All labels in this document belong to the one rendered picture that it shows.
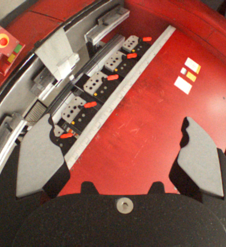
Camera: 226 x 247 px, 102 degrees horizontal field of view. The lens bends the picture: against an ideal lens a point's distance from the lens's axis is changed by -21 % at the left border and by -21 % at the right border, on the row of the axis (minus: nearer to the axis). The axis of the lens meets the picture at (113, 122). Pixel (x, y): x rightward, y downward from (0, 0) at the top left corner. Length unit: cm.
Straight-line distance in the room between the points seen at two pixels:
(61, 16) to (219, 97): 126
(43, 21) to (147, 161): 117
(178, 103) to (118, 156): 46
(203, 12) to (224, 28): 19
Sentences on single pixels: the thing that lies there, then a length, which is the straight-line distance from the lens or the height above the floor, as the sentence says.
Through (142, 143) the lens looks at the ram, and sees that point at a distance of 62.
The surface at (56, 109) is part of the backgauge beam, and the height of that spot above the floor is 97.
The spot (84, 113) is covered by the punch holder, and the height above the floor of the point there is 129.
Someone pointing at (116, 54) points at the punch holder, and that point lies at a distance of 82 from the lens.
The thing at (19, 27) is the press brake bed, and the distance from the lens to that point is 121.
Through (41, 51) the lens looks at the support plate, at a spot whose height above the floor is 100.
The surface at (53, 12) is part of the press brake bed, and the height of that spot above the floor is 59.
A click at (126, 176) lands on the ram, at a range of 63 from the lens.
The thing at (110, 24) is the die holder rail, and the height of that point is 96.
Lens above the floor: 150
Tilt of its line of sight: 6 degrees down
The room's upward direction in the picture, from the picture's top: 125 degrees clockwise
